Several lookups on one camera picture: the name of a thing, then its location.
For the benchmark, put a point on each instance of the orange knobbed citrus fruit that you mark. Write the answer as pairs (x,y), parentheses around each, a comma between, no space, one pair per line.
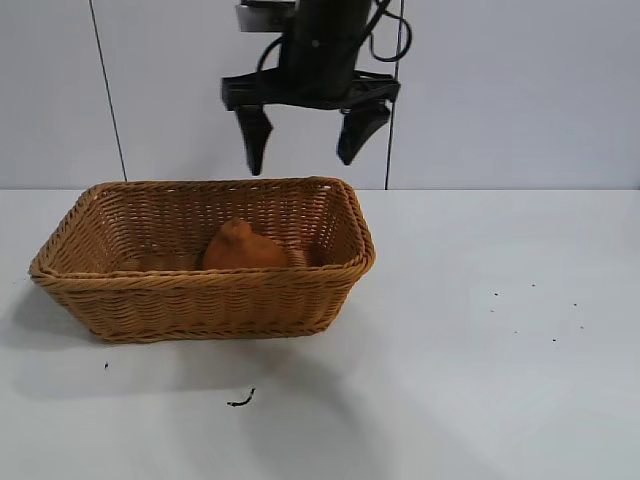
(245,255)

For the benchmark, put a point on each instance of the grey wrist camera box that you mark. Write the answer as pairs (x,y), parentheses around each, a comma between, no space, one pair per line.
(262,12)

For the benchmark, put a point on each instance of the woven wicker rectangular basket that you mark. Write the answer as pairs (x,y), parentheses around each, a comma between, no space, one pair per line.
(200,305)

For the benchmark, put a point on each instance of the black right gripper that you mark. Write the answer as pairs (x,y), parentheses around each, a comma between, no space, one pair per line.
(320,60)

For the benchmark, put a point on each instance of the small black curled scrap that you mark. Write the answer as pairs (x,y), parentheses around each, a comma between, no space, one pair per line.
(242,401)

